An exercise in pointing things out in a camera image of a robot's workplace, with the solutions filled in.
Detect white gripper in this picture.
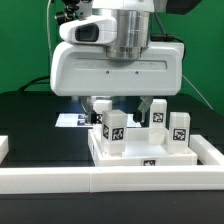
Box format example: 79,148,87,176
50,42,184,124

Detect white square table top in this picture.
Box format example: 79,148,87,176
88,128,198,167

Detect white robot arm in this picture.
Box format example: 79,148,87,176
50,0,202,123

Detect white fiducial marker sheet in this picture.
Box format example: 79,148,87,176
55,113,141,128

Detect white U-shaped workspace fence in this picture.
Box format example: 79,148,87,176
0,135,224,194

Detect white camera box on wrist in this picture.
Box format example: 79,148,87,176
59,15,117,45

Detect black cable bundle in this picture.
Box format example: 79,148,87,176
18,75,53,93

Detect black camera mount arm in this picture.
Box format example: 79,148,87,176
54,0,93,26

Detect grey thin cable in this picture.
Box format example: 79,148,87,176
46,0,56,61

